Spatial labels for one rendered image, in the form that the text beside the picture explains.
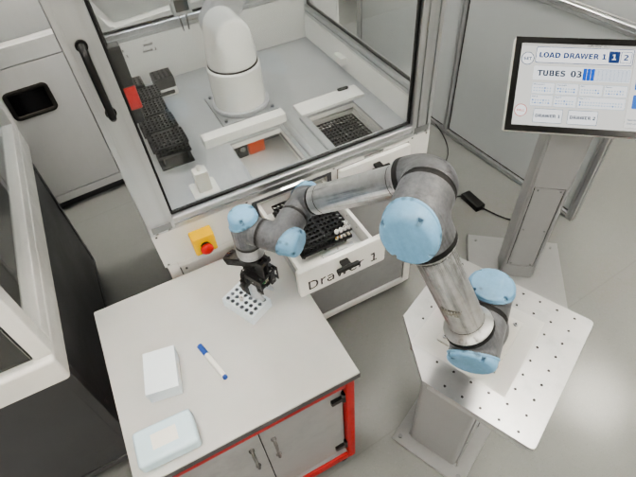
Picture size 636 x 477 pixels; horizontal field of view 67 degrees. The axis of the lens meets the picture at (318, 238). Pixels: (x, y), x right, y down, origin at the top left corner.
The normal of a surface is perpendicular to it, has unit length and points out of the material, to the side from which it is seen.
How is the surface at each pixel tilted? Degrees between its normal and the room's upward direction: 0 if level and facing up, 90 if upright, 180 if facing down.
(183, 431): 0
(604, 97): 50
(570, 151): 90
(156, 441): 0
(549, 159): 90
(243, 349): 0
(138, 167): 90
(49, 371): 90
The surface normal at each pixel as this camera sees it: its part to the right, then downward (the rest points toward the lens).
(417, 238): -0.46, 0.63
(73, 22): 0.46, 0.64
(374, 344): -0.06, -0.67
